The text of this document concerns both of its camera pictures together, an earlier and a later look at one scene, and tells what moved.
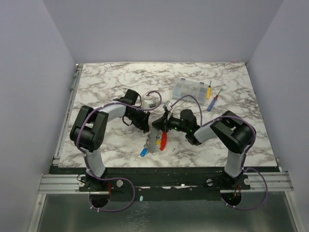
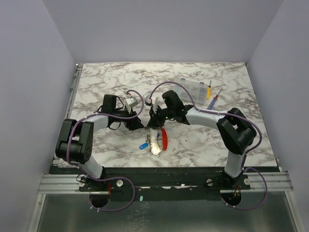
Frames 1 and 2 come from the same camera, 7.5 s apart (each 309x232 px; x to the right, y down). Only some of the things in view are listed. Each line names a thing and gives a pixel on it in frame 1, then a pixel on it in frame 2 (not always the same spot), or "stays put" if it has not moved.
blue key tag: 143,152 to 143,146
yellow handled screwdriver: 209,91 stays put
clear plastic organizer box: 181,87 stays put
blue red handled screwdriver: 214,101 stays put
